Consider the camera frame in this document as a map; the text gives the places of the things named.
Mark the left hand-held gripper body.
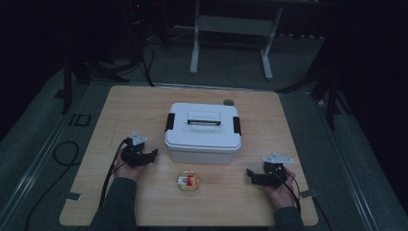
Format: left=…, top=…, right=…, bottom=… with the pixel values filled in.
left=120, top=131, right=150, bottom=168

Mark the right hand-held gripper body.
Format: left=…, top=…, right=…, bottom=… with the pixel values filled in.
left=262, top=152, right=293, bottom=189

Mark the round yellow snack packet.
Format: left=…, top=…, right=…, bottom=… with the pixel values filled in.
left=177, top=170, right=201, bottom=194

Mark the white plastic storage box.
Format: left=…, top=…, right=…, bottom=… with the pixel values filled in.
left=167, top=144, right=241, bottom=166

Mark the white box lid with handle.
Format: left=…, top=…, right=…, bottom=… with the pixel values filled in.
left=164, top=102, right=242, bottom=153

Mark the person's left hand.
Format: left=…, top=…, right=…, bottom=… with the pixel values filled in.
left=114, top=151, right=147, bottom=182

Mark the person's right hand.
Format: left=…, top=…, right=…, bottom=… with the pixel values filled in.
left=265, top=168, right=298, bottom=210

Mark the black tripod stand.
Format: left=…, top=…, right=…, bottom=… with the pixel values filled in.
left=62, top=47, right=130, bottom=116
left=274, top=41, right=352, bottom=131

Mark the right hand-held gripper cable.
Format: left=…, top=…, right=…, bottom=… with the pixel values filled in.
left=276, top=172, right=303, bottom=215

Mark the hand-held gripper cable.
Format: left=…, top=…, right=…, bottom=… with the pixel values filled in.
left=97, top=138, right=133, bottom=210
left=276, top=172, right=303, bottom=215

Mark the left hand-held gripper cable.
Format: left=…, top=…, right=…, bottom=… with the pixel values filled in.
left=97, top=138, right=133, bottom=210

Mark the black cable on floor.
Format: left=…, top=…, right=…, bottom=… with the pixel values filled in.
left=24, top=141, right=81, bottom=231

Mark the black hanging cable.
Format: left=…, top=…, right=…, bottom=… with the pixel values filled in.
left=140, top=41, right=157, bottom=88

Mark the white metal stand frame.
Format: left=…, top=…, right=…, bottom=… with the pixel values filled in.
left=189, top=0, right=284, bottom=81

